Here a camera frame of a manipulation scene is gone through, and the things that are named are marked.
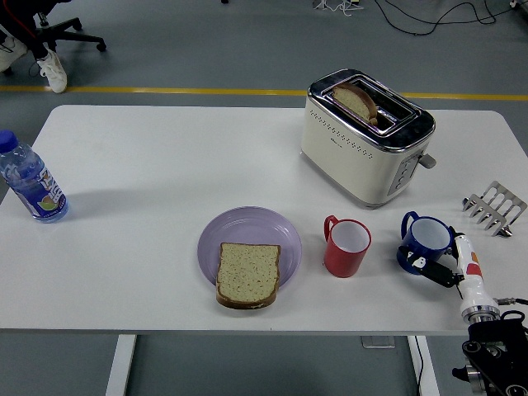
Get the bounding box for purple round plate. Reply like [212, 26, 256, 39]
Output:
[196, 205, 303, 290]

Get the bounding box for cream and chrome toaster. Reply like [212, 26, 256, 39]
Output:
[299, 68, 437, 210]

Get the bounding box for white floor cables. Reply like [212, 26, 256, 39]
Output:
[311, 0, 364, 17]

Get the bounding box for blue enamel cup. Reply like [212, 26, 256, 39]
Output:
[396, 210, 454, 276]

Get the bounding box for black cable under table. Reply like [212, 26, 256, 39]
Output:
[412, 336, 426, 396]

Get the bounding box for rounded bread slice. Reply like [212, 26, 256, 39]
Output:
[332, 83, 379, 125]

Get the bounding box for grey bracket under table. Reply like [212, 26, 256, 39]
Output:
[361, 336, 397, 350]

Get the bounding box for red enamel cup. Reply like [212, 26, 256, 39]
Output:
[323, 214, 372, 278]

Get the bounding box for square bread slice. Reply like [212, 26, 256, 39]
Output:
[214, 242, 282, 310]

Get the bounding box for black office chair base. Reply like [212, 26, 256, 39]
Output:
[35, 12, 107, 53]

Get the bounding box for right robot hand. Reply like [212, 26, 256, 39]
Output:
[397, 225, 498, 314]

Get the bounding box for blue-capped water bottle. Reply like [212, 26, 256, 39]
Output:
[0, 129, 69, 224]

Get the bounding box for silver metal toast rack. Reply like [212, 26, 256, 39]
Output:
[461, 180, 528, 238]

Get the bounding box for white table leg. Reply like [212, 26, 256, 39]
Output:
[105, 334, 138, 396]
[407, 334, 441, 396]

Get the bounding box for black floor cable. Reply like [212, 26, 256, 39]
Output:
[373, 0, 516, 36]

